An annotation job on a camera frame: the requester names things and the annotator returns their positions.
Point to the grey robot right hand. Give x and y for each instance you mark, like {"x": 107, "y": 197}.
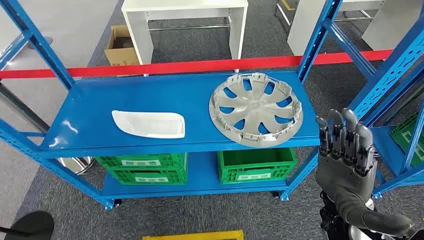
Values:
{"x": 344, "y": 179}

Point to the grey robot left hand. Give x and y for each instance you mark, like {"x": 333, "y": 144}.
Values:
{"x": 31, "y": 227}

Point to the round metal stanchion base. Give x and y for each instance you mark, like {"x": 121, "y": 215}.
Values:
{"x": 74, "y": 165}

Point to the red barrier belt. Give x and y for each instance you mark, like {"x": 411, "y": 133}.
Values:
{"x": 198, "y": 65}

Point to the white plastic cover part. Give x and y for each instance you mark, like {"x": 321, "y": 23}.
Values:
{"x": 149, "y": 125}

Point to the white table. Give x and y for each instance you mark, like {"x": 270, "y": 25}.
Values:
{"x": 304, "y": 26}
{"x": 185, "y": 5}

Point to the brown cardboard box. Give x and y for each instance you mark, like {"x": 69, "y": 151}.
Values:
{"x": 121, "y": 56}

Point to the grey plastic wheel hubcap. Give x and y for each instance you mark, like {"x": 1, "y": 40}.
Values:
{"x": 255, "y": 106}

